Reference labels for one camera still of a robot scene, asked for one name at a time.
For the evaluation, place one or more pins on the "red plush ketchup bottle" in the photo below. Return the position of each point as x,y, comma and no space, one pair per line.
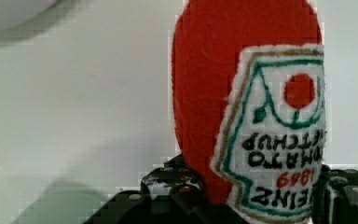
248,104

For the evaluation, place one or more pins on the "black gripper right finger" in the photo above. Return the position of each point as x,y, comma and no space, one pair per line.
336,197

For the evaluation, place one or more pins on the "grey round plate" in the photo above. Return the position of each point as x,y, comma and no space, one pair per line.
16,12

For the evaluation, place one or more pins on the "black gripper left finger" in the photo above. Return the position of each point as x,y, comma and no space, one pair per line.
170,194

